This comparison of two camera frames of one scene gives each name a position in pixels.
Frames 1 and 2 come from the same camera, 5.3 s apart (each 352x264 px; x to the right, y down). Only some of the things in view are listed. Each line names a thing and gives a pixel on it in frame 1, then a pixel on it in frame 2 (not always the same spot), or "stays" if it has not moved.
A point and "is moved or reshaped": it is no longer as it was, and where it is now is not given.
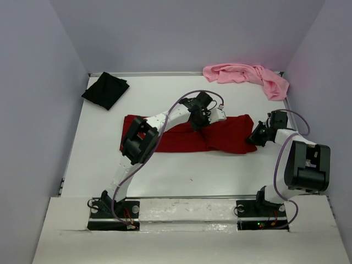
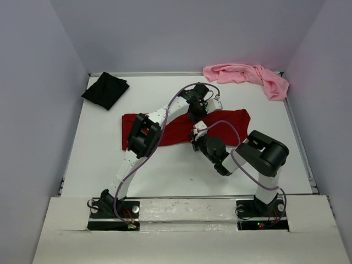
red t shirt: [233, 135] is moved or reshaped
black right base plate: [257, 214] stays
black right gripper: [253, 138] -> [194, 143]
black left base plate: [114, 215] stays
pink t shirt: [275, 85] stays
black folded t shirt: [106, 90] stays
